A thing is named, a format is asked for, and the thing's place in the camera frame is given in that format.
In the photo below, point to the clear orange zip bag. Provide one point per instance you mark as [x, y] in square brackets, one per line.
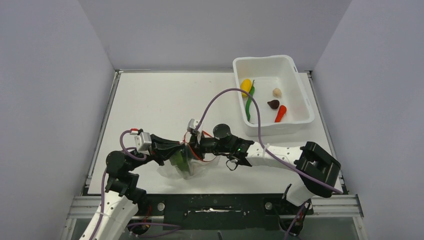
[200, 166]

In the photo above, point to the brown mushroom toy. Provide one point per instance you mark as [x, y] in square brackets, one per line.
[274, 104]

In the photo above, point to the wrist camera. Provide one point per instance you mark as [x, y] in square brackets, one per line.
[195, 128]
[143, 142]

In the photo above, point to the white plastic bin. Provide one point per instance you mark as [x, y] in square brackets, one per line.
[269, 72]

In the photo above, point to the yellow corn toy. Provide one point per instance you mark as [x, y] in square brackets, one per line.
[246, 85]

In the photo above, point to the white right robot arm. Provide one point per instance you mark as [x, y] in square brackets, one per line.
[318, 170]

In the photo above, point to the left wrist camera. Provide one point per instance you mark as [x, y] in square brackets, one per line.
[143, 142]

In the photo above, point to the orange carrot toy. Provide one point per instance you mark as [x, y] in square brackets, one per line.
[280, 114]

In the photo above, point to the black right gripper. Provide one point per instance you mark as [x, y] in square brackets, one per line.
[197, 143]

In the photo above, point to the green chili pepper toy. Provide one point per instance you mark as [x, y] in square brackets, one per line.
[251, 91]

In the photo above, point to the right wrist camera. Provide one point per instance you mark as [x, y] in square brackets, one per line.
[195, 128]

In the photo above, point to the green leafy vegetable toy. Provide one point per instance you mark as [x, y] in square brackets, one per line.
[182, 162]

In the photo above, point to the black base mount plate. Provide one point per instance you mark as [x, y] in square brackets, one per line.
[267, 211]

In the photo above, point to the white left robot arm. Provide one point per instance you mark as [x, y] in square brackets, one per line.
[123, 205]

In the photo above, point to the aluminium table frame rail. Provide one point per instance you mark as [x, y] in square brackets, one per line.
[338, 206]

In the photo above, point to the beige garlic bulb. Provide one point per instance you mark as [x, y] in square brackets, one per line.
[277, 93]

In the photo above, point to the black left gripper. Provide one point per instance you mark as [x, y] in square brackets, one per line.
[162, 148]

